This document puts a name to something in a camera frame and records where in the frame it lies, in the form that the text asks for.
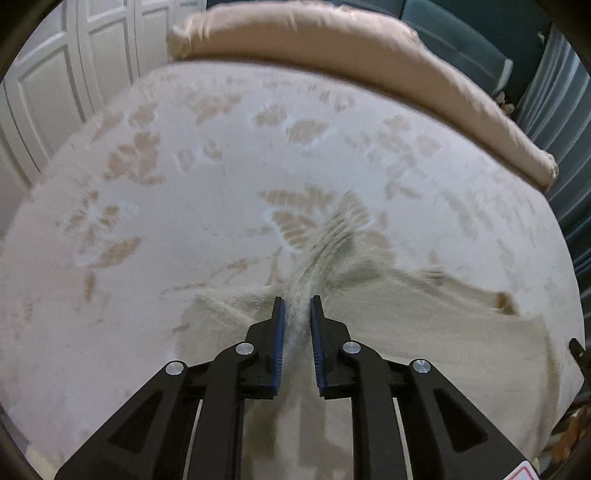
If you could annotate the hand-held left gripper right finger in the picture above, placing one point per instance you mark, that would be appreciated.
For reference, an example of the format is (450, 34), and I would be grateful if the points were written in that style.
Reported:
(317, 346)

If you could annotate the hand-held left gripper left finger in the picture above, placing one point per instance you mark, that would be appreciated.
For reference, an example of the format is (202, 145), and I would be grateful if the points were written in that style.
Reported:
(278, 344)

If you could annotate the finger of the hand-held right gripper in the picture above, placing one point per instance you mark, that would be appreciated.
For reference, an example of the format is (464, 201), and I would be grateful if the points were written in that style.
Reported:
(577, 353)

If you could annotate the cream sweater with black hearts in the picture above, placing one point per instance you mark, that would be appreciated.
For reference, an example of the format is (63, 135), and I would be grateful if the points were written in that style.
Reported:
(415, 346)

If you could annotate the cream floral bed blanket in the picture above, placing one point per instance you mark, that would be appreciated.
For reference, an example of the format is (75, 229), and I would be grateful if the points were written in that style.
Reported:
(184, 184)

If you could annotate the blue-grey curtain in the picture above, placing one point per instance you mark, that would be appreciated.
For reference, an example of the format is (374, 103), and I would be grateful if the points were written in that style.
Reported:
(554, 115)

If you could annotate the small plush toy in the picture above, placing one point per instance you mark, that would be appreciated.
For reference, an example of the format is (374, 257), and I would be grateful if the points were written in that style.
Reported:
(504, 104)

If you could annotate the teal upholstered headboard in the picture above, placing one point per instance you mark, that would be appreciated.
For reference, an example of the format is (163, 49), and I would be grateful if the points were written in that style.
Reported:
(461, 46)

